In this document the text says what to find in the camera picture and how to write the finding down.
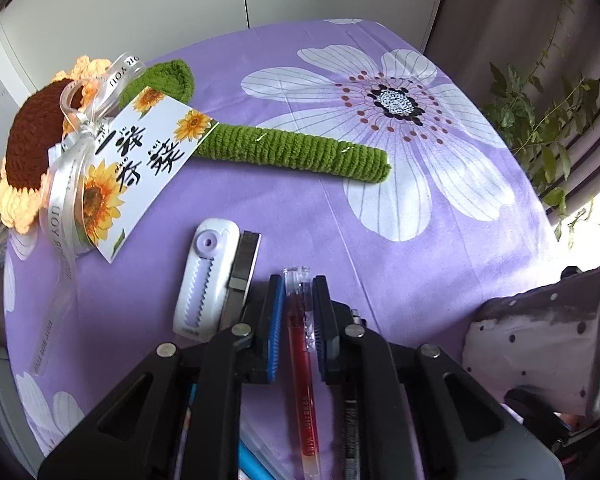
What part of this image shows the red transparent gel pen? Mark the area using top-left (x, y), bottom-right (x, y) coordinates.
top-left (283, 266), bottom-right (321, 479)

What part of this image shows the grey clay pen holder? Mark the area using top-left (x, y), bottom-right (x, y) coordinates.
top-left (462, 267), bottom-right (600, 420)

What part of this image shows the white correction tape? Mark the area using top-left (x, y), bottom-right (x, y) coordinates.
top-left (173, 218), bottom-right (240, 344)

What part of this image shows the black pen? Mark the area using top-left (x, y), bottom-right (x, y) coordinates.
top-left (343, 399), bottom-right (361, 480)

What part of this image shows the blue pen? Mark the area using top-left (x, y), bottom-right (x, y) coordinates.
top-left (238, 441), bottom-right (274, 480)

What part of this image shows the purple floral tablecloth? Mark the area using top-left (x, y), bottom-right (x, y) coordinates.
top-left (1, 17), bottom-right (577, 480)

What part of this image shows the sunflower gift card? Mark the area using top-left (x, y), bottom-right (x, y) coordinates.
top-left (83, 87), bottom-right (217, 262)

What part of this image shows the green potted plant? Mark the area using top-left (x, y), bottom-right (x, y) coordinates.
top-left (481, 0), bottom-right (600, 238)

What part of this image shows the crochet sunflower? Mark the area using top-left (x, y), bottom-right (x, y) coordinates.
top-left (0, 54), bottom-right (393, 235)

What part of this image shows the white satin ribbon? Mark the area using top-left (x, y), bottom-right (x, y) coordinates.
top-left (28, 52), bottom-right (146, 376)

